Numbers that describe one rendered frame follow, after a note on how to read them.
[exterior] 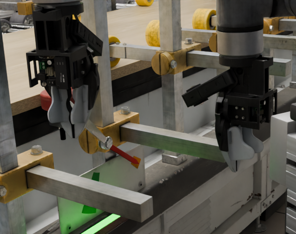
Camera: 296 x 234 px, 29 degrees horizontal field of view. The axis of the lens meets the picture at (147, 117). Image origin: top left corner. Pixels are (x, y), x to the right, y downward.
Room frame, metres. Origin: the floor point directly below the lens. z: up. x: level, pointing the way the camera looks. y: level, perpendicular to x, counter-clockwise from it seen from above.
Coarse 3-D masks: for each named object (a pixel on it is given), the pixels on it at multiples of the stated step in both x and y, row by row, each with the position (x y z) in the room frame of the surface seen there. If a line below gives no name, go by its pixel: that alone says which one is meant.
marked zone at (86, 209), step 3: (93, 174) 1.02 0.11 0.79; (96, 174) 1.03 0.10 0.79; (93, 177) 1.02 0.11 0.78; (96, 177) 1.03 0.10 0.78; (96, 180) 1.03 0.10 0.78; (84, 207) 1.00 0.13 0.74; (87, 207) 1.01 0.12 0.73; (90, 207) 1.01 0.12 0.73; (84, 210) 1.00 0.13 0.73; (87, 210) 1.00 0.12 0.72; (90, 210) 1.01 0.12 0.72; (93, 210) 1.02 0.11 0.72; (84, 213) 1.00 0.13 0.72; (87, 213) 1.00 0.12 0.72; (90, 213) 1.01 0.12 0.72
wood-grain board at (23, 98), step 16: (192, 0) 2.75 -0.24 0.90; (208, 0) 2.72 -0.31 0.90; (112, 16) 2.36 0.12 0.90; (128, 16) 2.34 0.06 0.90; (144, 16) 2.31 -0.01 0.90; (192, 16) 2.25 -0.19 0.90; (16, 32) 2.06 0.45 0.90; (32, 32) 2.05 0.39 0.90; (112, 32) 1.97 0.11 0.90; (128, 32) 1.95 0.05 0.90; (144, 32) 1.94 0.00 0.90; (16, 48) 1.76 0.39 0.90; (32, 48) 1.75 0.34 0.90; (16, 64) 1.54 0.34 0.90; (32, 64) 1.53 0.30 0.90; (128, 64) 1.47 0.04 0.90; (144, 64) 1.53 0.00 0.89; (16, 80) 1.35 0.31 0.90; (16, 96) 1.21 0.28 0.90; (32, 96) 1.21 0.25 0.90; (16, 112) 1.17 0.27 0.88
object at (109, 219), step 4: (108, 216) 1.02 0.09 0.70; (112, 216) 1.02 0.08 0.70; (116, 216) 1.02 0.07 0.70; (104, 220) 1.00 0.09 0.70; (108, 220) 1.00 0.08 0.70; (112, 220) 1.00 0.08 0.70; (96, 224) 0.99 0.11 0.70; (100, 224) 0.99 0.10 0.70; (104, 224) 0.99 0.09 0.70; (92, 228) 0.97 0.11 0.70; (96, 228) 0.97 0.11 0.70; (100, 228) 0.97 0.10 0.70; (84, 232) 0.96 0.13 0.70; (88, 232) 0.96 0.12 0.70; (92, 232) 0.96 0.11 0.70
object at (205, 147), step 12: (120, 132) 1.09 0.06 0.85; (132, 132) 1.08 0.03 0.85; (144, 132) 1.06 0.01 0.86; (156, 132) 1.05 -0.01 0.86; (168, 132) 1.04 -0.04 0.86; (180, 132) 1.04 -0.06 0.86; (144, 144) 1.06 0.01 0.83; (156, 144) 1.04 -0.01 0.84; (168, 144) 1.02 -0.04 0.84; (180, 144) 1.01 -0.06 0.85; (192, 144) 0.99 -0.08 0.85; (204, 144) 0.98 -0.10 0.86; (216, 144) 0.97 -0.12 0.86; (204, 156) 0.98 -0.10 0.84; (216, 156) 0.96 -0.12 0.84
